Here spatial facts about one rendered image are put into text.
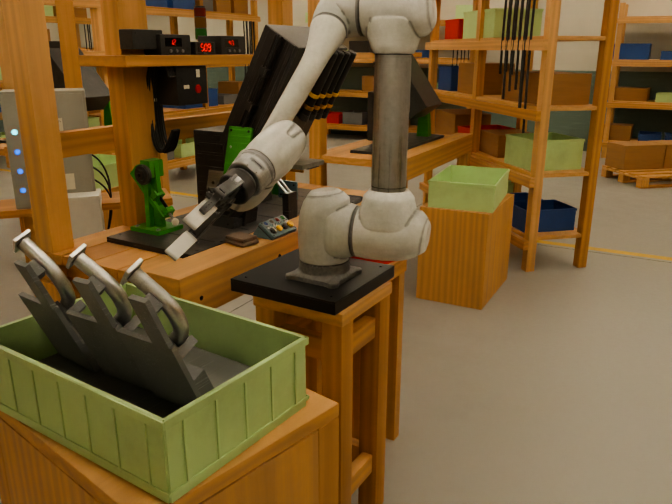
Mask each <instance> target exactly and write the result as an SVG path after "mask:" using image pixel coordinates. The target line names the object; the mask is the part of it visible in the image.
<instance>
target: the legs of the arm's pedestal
mask: <svg viewBox="0 0 672 504"><path fill-rule="evenodd" d="M389 307H390V295H388V296H387V297H385V298H384V299H382V300H381V301H380V302H378V303H377V304H375V305H374V306H372V307H371V308H369V309H368V310H367V311H365V312H364V313H362V314H361V315H359V316H358V317H357V318H355V319H354V320H352V321H351V322H349V323H348V324H346V325H345V326H344V327H338V326H334V325H330V324H326V323H322V322H318V321H314V320H310V319H306V318H302V317H298V316H294V315H290V314H286V313H282V312H278V311H274V310H270V309H266V308H262V307H258V306H256V321H258V322H261V323H265V324H268V325H271V326H275V327H278V328H281V329H285V330H288V331H291V332H295V333H298V334H301V335H305V336H308V337H309V344H308V345H306V346H305V359H306V388H307V389H309V390H311V391H313V392H316V393H318V394H320V395H322V396H324V397H326V398H329V399H331V400H333V401H335V402H337V403H339V416H338V417H339V476H338V504H351V495H352V494H353V493H354V492H355V491H356V490H357V488H358V487H359V488H358V504H383V502H384V474H385V441H386V408H387V374H388V341H389ZM359 349H361V360H360V424H359V440H358V439H355V438H352V391H353V354H354V353H356V352H357V351H358V350H359ZM352 461H353V462H352Z"/></svg>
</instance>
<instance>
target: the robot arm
mask: <svg viewBox="0 0 672 504"><path fill-rule="evenodd" d="M436 21H437V7H436V0H320V2H319V3H318V5H317V7H316V9H315V11H314V14H313V18H312V22H311V25H310V30H309V37H308V42H307V46H306V49H305V52H304V54H303V56H302V58H301V60H300V62H299V64H298V66H297V68H296V70H295V72H294V73H293V75H292V77H291V79H290V81H289V82H288V84H287V86H286V88H285V90H284V91H283V93H282V95H281V97H280V99H279V100H278V102H277V104H276V106H275V108H274V109H273V111H272V113H271V115H270V117H269V118H268V120H267V122H266V124H265V125H264V127H263V129H262V131H261V132H260V133H259V134H258V135H257V136H256V137H255V138H254V139H253V140H252V141H251V142H250V143H249V144H248V145H247V147H246V148H245V149H243V150H242V151H240V153H239V154H238V156H237V157H236V158H235V160H234V161H233V162H232V164H231V165H230V167H229V168H228V170H227V172H226V173H225V174H224V175H223V176H222V177H221V178H220V180H219V186H217V187H216V188H214V189H213V192H214V193H210V192H209V191H208V192H207V193H206V194H205V196H206V197H207V198H208V199H209V200H208V199H207V198H205V199H204V200H203V201H202V202H201V203H200V204H199V205H198V206H197V207H195V208H194V209H193V210H192V211H191V212H190V213H189V214H188V215H187V216H186V217H184V218H183V221H184V222H185V223H186V224H187V225H188V226H189V227H190V230H189V231H185V232H184V233H183V234H182V235H181V236H180V237H179V238H178V239H177V240H175V241H174V242H173V243H172V244H171V245H170V246H169V247H168V248H167V249H166V250H165V253H166V254H167V255H168V256H170V257H171V258H172V259H173V260H174V261H176V260H177V259H178V258H179V257H181V256H182V255H183V254H184V253H185V252H186V251H187V250H188V249H189V248H190V247H191V246H192V245H193V244H195V243H196V244H198V243H199V242H198V241H197V240H198V239H199V238H200V237H201V236H202V235H203V234H204V233H205V232H206V231H207V229H208V228H209V227H210V226H211V225H212V224H213V223H214V222H215V221H216V220H217V219H218V218H220V217H221V215H222V214H223V213H224V212H225V211H226V210H228V209H229V208H231V209H233V210H236V211H238V212H244V211H248V210H250V209H253V208H254V207H256V206H257V205H259V204H260V203H261V202H262V201H263V200H264V199H265V198H266V197H267V195H268V194H269V193H270V192H271V190H272V189H273V187H274V185H275V184H276V183H277V182H278V181H279V180H280V179H281V178H282V177H283V176H285V175H286V174H287V173H288V172H289V171H290V170H291V169H292V167H293V165H294V164H295V163H296V162H297V161H298V160H299V158H300V157H301V155H302V153H303V151H304V149H305V146H306V142H307V139H306V135H305V133H304V132H303V130H302V129H301V128H300V127H299V126H298V125H297V124H295V123H294V122H292V121H293V119H294V117H295V116H296V114H297V113H298V111H299V109H300V108H301V106H302V104H303V103H304V101H305V100H306V98H307V96H308V95H309V93H310V91H311V90H312V88H313V86H314V85H315V83H316V81H317V80H318V78H319V76H320V75H321V73H322V71H323V69H324V68H325V66H326V64H327V63H328V61H329V59H330V58H331V57H332V55H333V54H334V53H335V51H336V50H337V49H338V47H339V46H340V45H341V44H342V43H343V41H344V40H345V38H352V37H363V36H366V37H368V41H369V44H370V48H371V50H372V52H373V53H375V62H374V102H373V143H372V183H371V188H369V189H368V191H367V192H366V193H365V194H364V195H363V199H362V203H361V206H358V205H356V204H353V203H350V197H349V196H348V195H347V194H346V193H345V192H344V191H342V190H340V189H338V188H335V187H324V188H317V189H314V190H311V191H310V192H309V194H308V195H307V197H306V198H305V200H304V201H303V204H302V207H301V210H300V215H299V222H298V247H299V258H300V259H299V267H298V268H297V269H296V270H294V271H291V272H288V273H286V279H287V280H295V281H300V282H305V283H310V284H314V285H319V286H324V287H327V288H329V289H336V288H338V287H339V286H340V285H341V284H342V283H344V282H346V281H347V280H349V279H351V278H352V277H354V276H356V275H359V274H361V273H362V268H360V267H356V266H351V265H350V264H349V257H360V258H365V259H371V260H380V261H402V260H407V259H411V258H414V257H416V256H418V255H420V254H422V253H424V252H425V251H426V249H427V246H428V243H429V238H430V232H431V224H430V221H429V219H428V217H427V215H426V214H425V213H424V212H423V211H421V210H417V206H416V202H415V197H414V195H413V194H412V193H411V191H410V190H409V189H407V188H406V177H407V152H408V127H409V112H410V88H411V63H412V58H411V54H414V53H415V51H416V50H417V47H418V44H419V41H420V39H421V37H426V36H427V35H429V34H430V33H431V32H432V31H433V28H434V27H435V25H436Z"/></svg>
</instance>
